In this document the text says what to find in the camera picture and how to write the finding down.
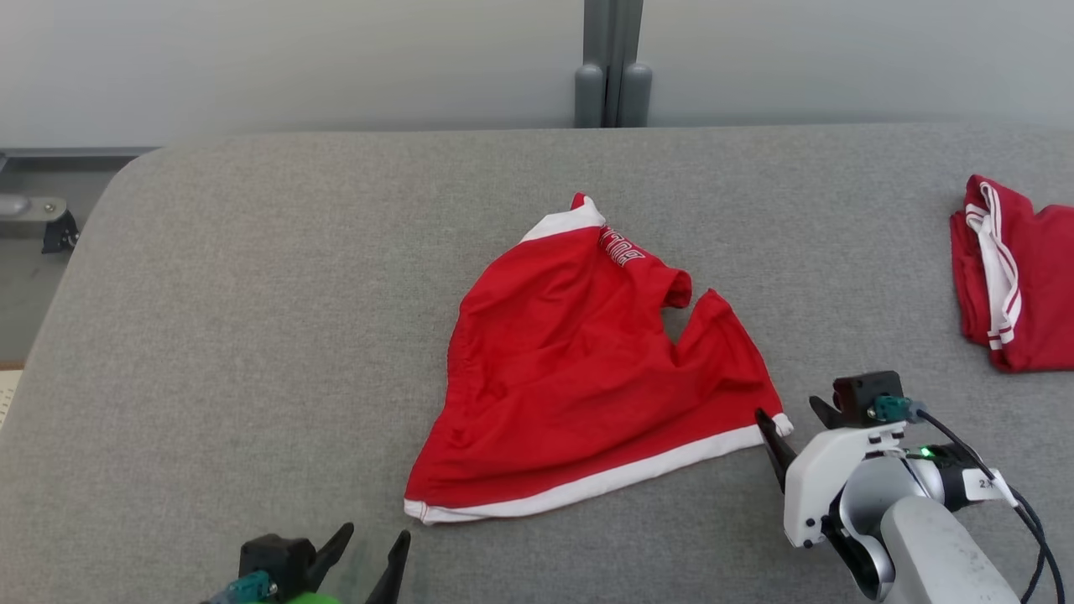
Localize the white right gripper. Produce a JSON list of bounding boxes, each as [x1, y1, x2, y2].
[[754, 396, 908, 549]]

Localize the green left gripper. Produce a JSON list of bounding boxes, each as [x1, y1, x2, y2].
[[281, 522, 413, 604]]

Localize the red shorts with white trim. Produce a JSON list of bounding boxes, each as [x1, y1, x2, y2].
[[404, 193, 795, 526]]

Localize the red jersey with black number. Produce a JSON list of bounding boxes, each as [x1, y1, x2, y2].
[[950, 174, 1074, 373]]

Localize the light wooden board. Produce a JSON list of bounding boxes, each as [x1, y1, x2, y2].
[[0, 362, 24, 430]]

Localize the left arm cable, teal plug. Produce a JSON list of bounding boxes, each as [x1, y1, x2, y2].
[[201, 573, 279, 604]]

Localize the grey vertical wall post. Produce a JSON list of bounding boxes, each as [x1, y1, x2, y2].
[[575, 0, 654, 129]]

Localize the silver metal bracket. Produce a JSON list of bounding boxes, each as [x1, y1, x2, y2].
[[0, 195, 69, 224]]

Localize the grey wall rail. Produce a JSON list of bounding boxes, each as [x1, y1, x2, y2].
[[0, 148, 160, 160]]

